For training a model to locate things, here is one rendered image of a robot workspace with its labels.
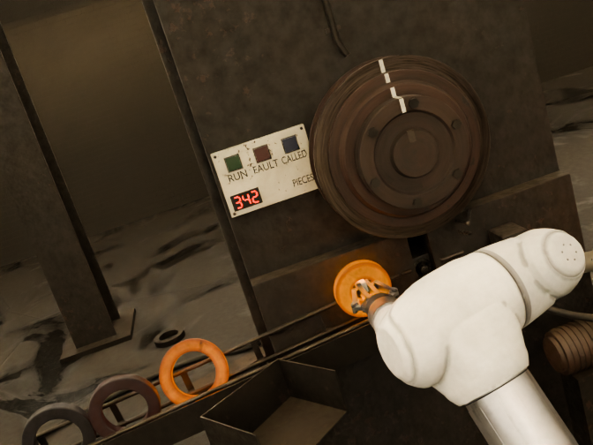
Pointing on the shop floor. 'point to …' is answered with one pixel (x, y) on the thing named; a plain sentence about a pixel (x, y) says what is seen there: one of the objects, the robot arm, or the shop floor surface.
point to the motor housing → (574, 373)
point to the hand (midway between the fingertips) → (361, 282)
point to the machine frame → (193, 18)
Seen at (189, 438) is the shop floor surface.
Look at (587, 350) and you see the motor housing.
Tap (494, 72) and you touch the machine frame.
